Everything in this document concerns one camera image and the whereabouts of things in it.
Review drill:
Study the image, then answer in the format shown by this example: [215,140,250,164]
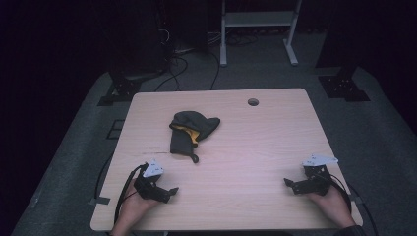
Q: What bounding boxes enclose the thin black cable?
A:
[93,156,113,201]
[346,182,380,236]

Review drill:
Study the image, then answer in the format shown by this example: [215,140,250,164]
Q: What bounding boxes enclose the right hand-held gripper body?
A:
[292,153,339,198]

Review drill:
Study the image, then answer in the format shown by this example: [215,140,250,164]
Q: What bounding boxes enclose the black stand base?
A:
[96,67,165,107]
[317,64,372,103]

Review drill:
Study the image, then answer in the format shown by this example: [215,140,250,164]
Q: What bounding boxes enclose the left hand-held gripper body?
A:
[133,158,172,204]

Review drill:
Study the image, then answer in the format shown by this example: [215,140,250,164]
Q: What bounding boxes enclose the person's left hand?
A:
[118,178,162,228]

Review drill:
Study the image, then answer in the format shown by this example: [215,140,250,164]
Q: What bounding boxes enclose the person's right hand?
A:
[307,185,354,228]

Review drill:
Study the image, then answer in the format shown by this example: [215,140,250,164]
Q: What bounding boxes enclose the dark grey and yellow towel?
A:
[168,110,221,164]

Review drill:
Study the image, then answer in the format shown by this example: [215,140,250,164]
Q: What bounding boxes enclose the white metal stand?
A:
[219,0,300,68]

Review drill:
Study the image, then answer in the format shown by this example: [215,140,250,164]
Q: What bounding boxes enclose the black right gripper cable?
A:
[328,172,354,214]

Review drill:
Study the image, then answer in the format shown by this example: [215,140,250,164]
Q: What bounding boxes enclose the grey tape strip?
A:
[89,196,111,207]

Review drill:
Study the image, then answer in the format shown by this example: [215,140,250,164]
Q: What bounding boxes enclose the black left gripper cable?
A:
[113,162,149,226]

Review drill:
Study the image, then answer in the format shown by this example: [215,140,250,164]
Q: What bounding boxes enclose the black floor cable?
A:
[208,51,221,91]
[153,54,190,93]

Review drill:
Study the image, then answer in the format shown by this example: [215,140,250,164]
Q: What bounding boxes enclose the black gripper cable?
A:
[113,162,149,226]
[328,172,354,214]

